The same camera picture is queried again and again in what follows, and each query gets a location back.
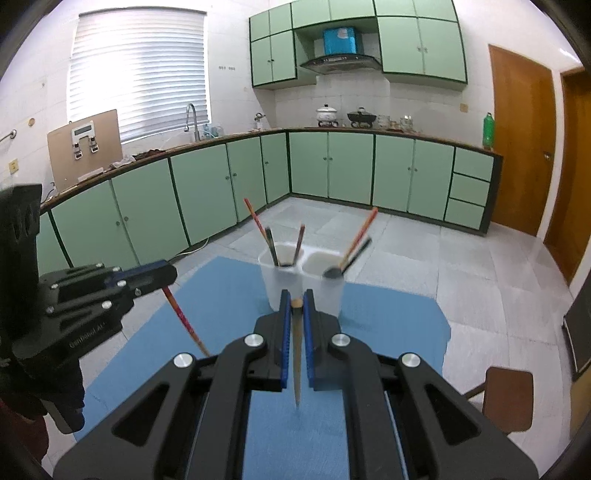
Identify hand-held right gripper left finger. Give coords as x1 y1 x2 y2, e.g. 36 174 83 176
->
53 290 291 480

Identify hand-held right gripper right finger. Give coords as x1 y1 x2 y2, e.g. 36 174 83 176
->
305 288 541 480

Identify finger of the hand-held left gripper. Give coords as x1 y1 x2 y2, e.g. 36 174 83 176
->
45 285 158 325
38 260 178 297

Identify plain wooden chopstick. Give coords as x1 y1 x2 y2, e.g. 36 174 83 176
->
291 299 304 409

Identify white plastic utensil holder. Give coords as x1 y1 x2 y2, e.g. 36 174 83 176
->
257 244 346 319

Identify red-handled wooden chopstick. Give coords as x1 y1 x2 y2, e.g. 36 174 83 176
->
288 224 306 266
243 198 277 264
163 286 211 357

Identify person's left hand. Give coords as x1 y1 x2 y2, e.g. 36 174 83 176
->
0 355 85 418

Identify black spoon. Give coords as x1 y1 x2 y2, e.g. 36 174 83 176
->
323 237 373 280

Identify blue table mat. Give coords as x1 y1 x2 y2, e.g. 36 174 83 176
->
85 256 451 480

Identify green base kitchen cabinets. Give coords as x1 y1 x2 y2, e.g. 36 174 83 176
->
34 129 504 278

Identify wooden board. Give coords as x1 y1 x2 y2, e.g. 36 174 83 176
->
47 109 123 192

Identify metal kitchen faucet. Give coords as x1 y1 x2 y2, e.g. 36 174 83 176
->
185 103 201 143

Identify white window blinds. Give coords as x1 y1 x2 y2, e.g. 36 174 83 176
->
68 6 207 143

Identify brown wooden stool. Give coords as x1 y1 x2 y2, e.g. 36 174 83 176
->
464 367 535 435

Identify black wok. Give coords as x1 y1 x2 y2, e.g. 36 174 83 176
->
347 107 378 127

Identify range hood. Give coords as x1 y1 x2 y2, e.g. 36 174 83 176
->
299 54 383 75

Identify brown wooden door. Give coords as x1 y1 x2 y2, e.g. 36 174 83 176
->
544 67 591 284
488 44 556 237

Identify blue box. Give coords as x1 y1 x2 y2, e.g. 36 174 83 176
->
322 27 360 55

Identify green wall kitchen cabinets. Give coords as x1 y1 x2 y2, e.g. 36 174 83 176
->
249 0 468 90

